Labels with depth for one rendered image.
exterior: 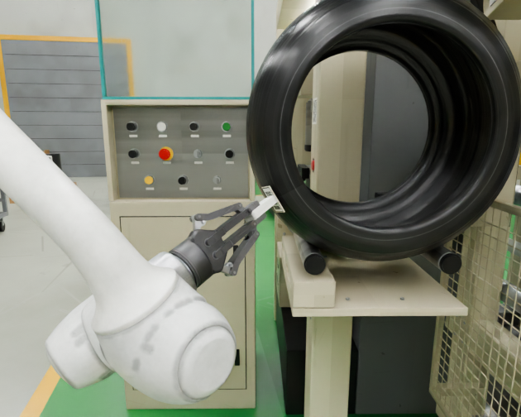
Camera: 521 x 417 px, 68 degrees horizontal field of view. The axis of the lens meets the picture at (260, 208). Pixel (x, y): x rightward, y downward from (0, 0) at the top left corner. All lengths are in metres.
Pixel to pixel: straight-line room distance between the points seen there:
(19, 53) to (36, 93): 0.88
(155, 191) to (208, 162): 0.24
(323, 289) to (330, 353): 0.54
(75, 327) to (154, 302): 0.18
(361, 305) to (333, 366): 0.53
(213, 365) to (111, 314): 0.11
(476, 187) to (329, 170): 0.43
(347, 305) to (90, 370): 0.52
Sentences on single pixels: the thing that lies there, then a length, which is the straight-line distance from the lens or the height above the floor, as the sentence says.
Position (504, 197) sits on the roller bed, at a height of 0.98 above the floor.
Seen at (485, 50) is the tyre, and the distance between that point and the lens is 0.86.
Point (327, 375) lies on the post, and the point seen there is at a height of 0.39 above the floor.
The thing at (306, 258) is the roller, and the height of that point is 0.91.
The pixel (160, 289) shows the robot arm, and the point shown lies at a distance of 0.42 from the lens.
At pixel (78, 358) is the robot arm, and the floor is 0.90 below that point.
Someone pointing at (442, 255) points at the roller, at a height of 0.92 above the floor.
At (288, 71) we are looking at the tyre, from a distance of 0.75.
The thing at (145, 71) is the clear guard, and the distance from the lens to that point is 1.53.
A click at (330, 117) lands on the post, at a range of 1.13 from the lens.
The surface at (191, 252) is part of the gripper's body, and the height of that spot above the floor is 0.98.
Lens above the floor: 1.18
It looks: 12 degrees down
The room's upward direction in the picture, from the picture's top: straight up
